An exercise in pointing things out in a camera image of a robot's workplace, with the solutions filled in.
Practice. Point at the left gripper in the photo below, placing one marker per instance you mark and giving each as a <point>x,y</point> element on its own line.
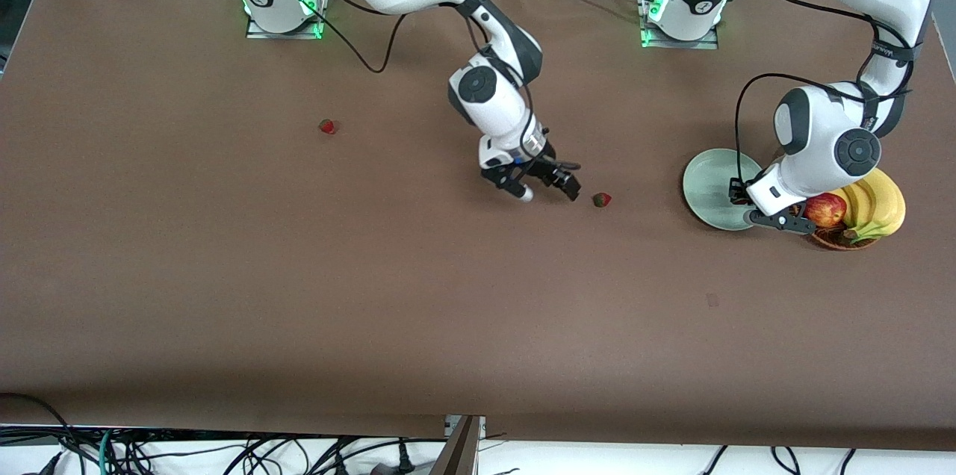
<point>736,191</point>

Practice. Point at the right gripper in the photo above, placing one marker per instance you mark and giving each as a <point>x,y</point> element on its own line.
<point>547,164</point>

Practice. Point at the red strawberry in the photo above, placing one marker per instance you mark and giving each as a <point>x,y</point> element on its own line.
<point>327,126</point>
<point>601,199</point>

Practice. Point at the light green round plate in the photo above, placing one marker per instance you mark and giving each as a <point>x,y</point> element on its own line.
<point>709,184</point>

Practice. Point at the red yellow apple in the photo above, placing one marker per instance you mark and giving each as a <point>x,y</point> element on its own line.
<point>827,211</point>

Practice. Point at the brown wicker basket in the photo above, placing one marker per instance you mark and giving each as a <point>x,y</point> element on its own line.
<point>829,240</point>

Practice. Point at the yellow banana bunch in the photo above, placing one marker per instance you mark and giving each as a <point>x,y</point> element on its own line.
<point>885,206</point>

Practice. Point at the table cover sheet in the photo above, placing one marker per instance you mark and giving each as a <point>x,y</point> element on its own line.
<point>478,311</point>

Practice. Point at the angled table support beam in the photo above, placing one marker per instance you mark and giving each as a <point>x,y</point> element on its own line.
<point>457,452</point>

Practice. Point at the black power plug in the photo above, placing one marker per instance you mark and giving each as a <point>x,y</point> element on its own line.
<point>404,458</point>

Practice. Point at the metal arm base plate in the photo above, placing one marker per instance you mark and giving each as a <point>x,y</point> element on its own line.
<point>258,33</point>
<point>709,44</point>

